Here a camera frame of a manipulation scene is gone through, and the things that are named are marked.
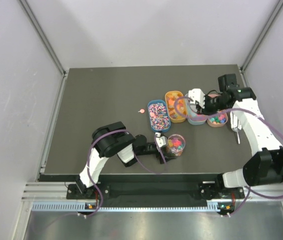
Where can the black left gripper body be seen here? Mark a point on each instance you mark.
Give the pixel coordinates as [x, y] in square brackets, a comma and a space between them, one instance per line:
[162, 152]

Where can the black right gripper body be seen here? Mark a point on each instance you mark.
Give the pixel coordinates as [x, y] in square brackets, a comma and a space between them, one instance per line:
[213, 105]

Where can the silver metal scoop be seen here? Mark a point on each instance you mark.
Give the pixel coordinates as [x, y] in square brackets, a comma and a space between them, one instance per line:
[235, 125]

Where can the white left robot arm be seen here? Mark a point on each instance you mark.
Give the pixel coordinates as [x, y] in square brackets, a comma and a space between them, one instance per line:
[114, 140]

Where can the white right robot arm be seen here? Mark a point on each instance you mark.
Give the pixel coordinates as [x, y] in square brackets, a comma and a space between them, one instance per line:
[265, 167]

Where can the pink candy tray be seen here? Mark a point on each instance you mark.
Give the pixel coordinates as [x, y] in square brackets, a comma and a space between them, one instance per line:
[218, 121]

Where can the fallen pink lollipop candy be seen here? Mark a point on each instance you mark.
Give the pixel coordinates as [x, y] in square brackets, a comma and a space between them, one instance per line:
[141, 111]

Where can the light blue candy tray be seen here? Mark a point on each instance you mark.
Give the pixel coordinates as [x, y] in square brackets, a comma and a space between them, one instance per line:
[192, 113]

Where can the orange candy tray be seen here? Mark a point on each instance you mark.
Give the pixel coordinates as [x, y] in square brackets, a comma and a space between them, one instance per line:
[176, 108]

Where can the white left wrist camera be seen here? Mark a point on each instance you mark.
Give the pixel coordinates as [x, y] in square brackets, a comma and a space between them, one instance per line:
[160, 140]

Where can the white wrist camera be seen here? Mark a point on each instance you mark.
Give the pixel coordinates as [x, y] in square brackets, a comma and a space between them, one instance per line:
[160, 140]
[197, 97]

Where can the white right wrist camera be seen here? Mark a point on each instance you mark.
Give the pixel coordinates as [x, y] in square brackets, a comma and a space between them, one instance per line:
[197, 97]

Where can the aluminium right frame post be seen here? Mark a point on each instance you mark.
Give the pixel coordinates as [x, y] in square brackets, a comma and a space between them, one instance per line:
[266, 27]

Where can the aluminium frame post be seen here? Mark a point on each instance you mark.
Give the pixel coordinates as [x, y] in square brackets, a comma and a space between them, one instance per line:
[41, 34]
[266, 27]

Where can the aluminium front frame rail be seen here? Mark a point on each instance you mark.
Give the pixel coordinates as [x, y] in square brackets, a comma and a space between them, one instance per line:
[55, 191]

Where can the aluminium left frame post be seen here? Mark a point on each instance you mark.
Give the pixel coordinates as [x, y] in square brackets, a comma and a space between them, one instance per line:
[41, 34]

